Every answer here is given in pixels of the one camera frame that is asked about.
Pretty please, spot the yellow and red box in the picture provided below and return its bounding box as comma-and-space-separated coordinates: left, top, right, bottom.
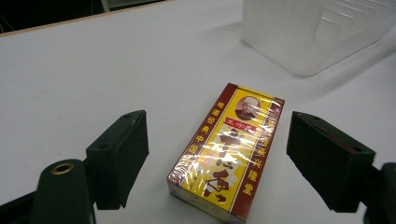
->
166, 82, 286, 224

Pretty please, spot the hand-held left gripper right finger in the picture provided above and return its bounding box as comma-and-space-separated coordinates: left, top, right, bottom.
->
286, 111, 376, 214

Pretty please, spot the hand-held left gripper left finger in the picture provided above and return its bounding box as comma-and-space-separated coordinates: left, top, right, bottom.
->
85, 109, 150, 211

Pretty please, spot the clear plastic container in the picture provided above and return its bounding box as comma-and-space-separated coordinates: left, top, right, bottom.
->
241, 0, 396, 78

